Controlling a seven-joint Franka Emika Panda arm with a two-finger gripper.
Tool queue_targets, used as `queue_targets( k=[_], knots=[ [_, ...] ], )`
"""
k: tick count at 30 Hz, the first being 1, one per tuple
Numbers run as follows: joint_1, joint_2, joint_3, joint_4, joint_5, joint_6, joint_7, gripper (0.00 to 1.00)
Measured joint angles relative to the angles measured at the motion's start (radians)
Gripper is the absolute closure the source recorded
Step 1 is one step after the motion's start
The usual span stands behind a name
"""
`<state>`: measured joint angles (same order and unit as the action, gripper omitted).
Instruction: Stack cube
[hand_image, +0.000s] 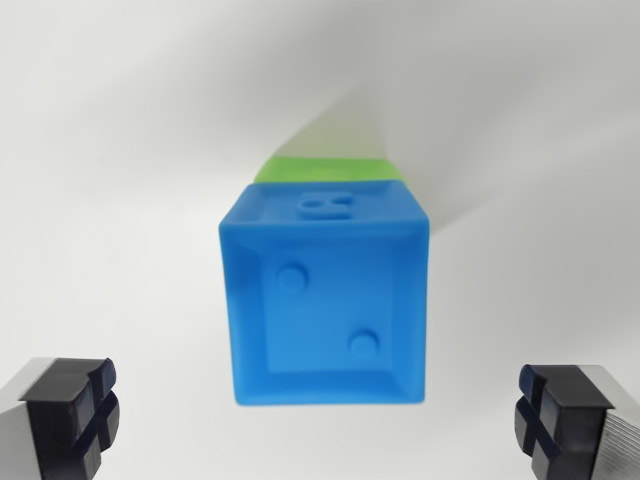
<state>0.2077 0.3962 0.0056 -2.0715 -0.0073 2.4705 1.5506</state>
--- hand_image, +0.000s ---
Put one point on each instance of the blue rubber dice cube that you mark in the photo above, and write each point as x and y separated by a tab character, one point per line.
325	310

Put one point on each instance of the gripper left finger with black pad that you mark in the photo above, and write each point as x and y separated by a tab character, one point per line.
55	430

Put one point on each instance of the green rubber cube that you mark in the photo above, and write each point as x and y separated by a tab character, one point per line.
325	170

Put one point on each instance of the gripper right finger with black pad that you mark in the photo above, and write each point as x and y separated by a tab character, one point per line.
575	430

